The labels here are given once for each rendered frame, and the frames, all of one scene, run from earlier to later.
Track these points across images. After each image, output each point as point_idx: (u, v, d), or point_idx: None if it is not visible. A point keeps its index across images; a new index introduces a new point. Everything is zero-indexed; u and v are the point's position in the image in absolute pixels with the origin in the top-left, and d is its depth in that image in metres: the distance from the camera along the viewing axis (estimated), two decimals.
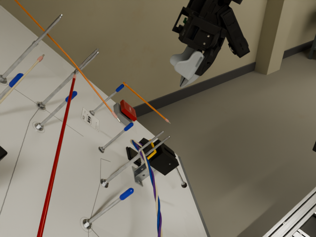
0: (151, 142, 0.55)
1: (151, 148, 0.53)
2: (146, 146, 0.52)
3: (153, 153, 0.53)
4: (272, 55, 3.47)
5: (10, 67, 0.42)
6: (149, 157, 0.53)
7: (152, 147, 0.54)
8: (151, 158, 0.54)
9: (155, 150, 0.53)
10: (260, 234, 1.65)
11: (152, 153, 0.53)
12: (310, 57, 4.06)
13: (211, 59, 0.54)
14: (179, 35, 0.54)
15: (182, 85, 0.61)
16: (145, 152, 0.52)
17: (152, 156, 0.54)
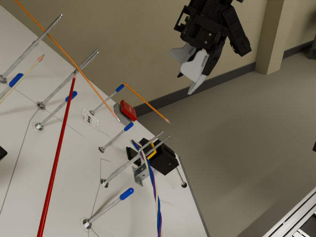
0: (151, 142, 0.55)
1: (151, 148, 0.53)
2: (146, 146, 0.52)
3: (153, 153, 0.53)
4: (272, 55, 3.47)
5: (10, 67, 0.42)
6: (149, 157, 0.53)
7: (152, 147, 0.54)
8: (151, 158, 0.54)
9: (155, 150, 0.53)
10: (260, 234, 1.65)
11: (152, 153, 0.53)
12: (310, 57, 4.06)
13: (217, 55, 0.53)
14: (181, 33, 0.54)
15: (178, 76, 0.64)
16: (145, 152, 0.52)
17: (152, 156, 0.54)
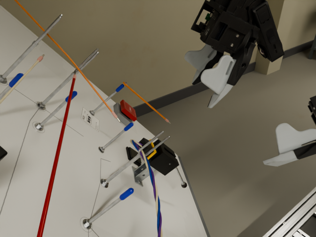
0: (151, 142, 0.55)
1: (151, 148, 0.53)
2: (146, 146, 0.52)
3: (153, 153, 0.53)
4: None
5: (10, 67, 0.42)
6: (149, 157, 0.53)
7: (152, 147, 0.54)
8: (151, 158, 0.54)
9: (155, 150, 0.53)
10: (260, 234, 1.65)
11: (152, 153, 0.53)
12: (310, 57, 4.06)
13: (246, 60, 0.43)
14: (201, 34, 0.45)
15: (194, 83, 0.55)
16: (145, 152, 0.52)
17: (152, 156, 0.54)
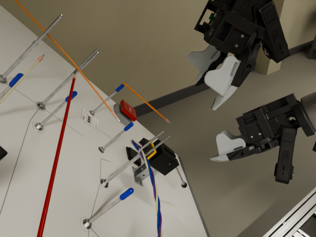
0: (151, 142, 0.55)
1: (151, 148, 0.53)
2: (146, 146, 0.52)
3: (153, 153, 0.53)
4: None
5: (10, 67, 0.42)
6: (149, 157, 0.53)
7: (152, 147, 0.54)
8: (151, 158, 0.54)
9: (155, 150, 0.53)
10: (260, 234, 1.65)
11: (152, 153, 0.53)
12: (310, 57, 4.06)
13: (251, 61, 0.42)
14: (204, 34, 0.44)
15: (197, 85, 0.53)
16: (145, 152, 0.52)
17: (152, 156, 0.54)
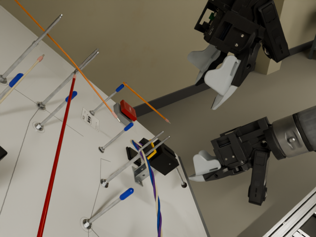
0: (151, 142, 0.55)
1: (151, 148, 0.53)
2: (146, 146, 0.52)
3: (153, 153, 0.53)
4: None
5: (10, 67, 0.42)
6: (149, 157, 0.53)
7: (152, 147, 0.54)
8: (151, 158, 0.54)
9: (155, 150, 0.53)
10: (260, 234, 1.65)
11: (152, 153, 0.53)
12: (310, 57, 4.06)
13: (251, 60, 0.42)
14: (204, 34, 0.44)
15: (197, 84, 0.53)
16: (145, 152, 0.52)
17: (152, 156, 0.54)
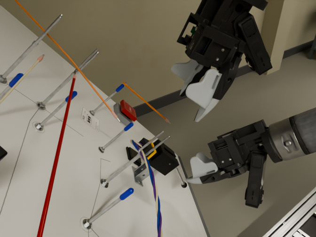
0: (151, 142, 0.55)
1: (151, 148, 0.53)
2: (146, 146, 0.52)
3: (153, 153, 0.53)
4: (272, 55, 3.47)
5: (10, 67, 0.42)
6: (149, 157, 0.53)
7: (152, 147, 0.54)
8: (151, 158, 0.54)
9: (155, 150, 0.53)
10: (260, 234, 1.65)
11: (152, 153, 0.53)
12: (310, 57, 4.06)
13: (232, 75, 0.42)
14: (186, 47, 0.44)
15: (182, 95, 0.54)
16: (145, 152, 0.52)
17: (152, 156, 0.54)
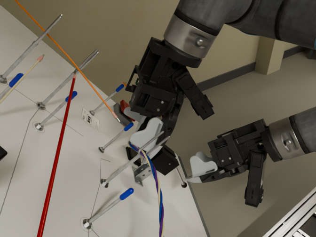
0: None
1: None
2: None
3: None
4: (272, 55, 3.47)
5: (10, 67, 0.42)
6: None
7: None
8: (151, 158, 0.54)
9: None
10: (260, 234, 1.65)
11: None
12: (310, 57, 4.06)
13: (171, 124, 0.45)
14: (131, 98, 0.47)
15: None
16: (145, 152, 0.53)
17: (152, 156, 0.54)
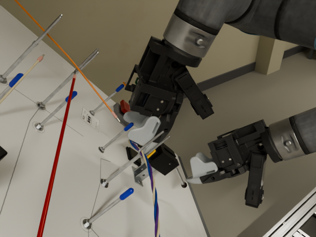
0: None
1: None
2: None
3: (152, 152, 0.53)
4: (272, 55, 3.47)
5: (10, 67, 0.42)
6: (148, 156, 0.53)
7: None
8: (150, 157, 0.54)
9: (155, 149, 0.53)
10: (260, 234, 1.65)
11: (151, 152, 0.53)
12: (310, 57, 4.06)
13: (168, 126, 0.46)
14: (131, 97, 0.47)
15: None
16: None
17: (152, 155, 0.54)
